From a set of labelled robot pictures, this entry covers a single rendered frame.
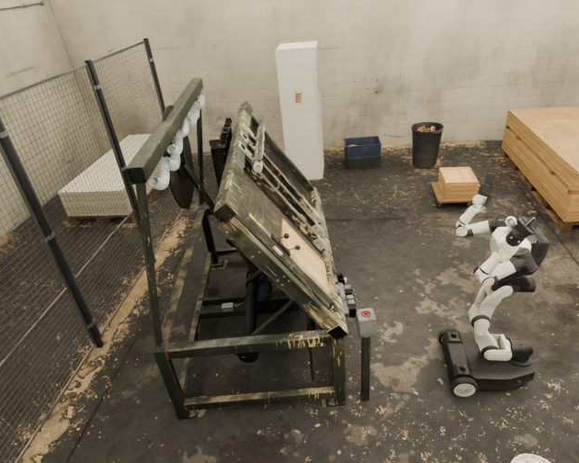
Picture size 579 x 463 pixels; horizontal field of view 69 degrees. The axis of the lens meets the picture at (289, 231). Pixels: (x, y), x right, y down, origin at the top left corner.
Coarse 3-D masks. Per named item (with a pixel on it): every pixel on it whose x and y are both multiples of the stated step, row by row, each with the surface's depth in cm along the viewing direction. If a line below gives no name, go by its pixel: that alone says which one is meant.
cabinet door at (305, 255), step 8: (288, 224) 333; (288, 232) 323; (296, 232) 339; (288, 240) 313; (296, 240) 329; (288, 248) 302; (304, 248) 335; (296, 256) 308; (304, 256) 323; (312, 256) 340; (304, 264) 314; (312, 264) 329; (320, 264) 345; (312, 272) 318; (320, 272) 333; (320, 280) 321; (328, 288) 326
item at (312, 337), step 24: (192, 240) 425; (264, 288) 403; (168, 312) 335; (168, 336) 313; (192, 336) 394; (264, 336) 303; (288, 336) 301; (312, 336) 299; (168, 360) 306; (192, 360) 379; (312, 360) 326; (336, 360) 310; (168, 384) 318; (336, 384) 325; (192, 408) 334
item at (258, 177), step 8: (240, 144) 318; (248, 152) 324; (248, 160) 324; (248, 168) 327; (256, 168) 332; (256, 176) 331; (264, 176) 336; (264, 184) 335; (272, 192) 339; (280, 200) 343; (280, 208) 347; (288, 208) 347; (296, 216) 352; (296, 224) 356; (304, 224) 356; (312, 232) 361; (312, 240) 365; (320, 240) 365; (320, 248) 370
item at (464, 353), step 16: (448, 336) 363; (464, 336) 366; (448, 352) 352; (464, 352) 349; (480, 352) 351; (512, 352) 331; (528, 352) 330; (448, 368) 349; (464, 368) 330; (480, 368) 337; (496, 368) 336; (512, 368) 334; (528, 368) 333; (480, 384) 333; (496, 384) 331; (512, 384) 331
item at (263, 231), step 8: (248, 216) 271; (256, 224) 274; (264, 232) 278; (272, 240) 281; (280, 248) 285; (288, 256) 289; (296, 264) 293; (304, 272) 297; (312, 280) 301; (320, 288) 305; (328, 296) 309
